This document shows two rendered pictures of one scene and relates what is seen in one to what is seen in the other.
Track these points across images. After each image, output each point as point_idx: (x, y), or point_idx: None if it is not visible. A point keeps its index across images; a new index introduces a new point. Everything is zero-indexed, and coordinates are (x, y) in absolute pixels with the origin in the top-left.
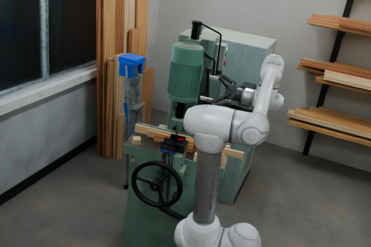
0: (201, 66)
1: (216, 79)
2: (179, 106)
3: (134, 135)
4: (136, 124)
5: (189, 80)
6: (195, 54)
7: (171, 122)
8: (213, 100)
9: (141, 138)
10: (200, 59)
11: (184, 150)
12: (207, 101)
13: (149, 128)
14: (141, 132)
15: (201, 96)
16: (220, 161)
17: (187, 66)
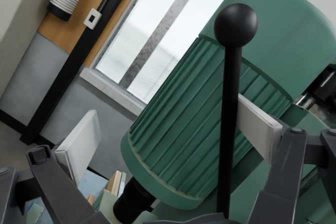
0: (270, 100)
1: (258, 144)
2: (133, 176)
3: (96, 177)
4: (119, 172)
5: (179, 94)
6: None
7: (98, 198)
8: (44, 163)
9: (88, 186)
10: (271, 41)
11: None
12: (57, 143)
13: (110, 192)
14: (107, 187)
15: (88, 112)
16: None
17: (207, 41)
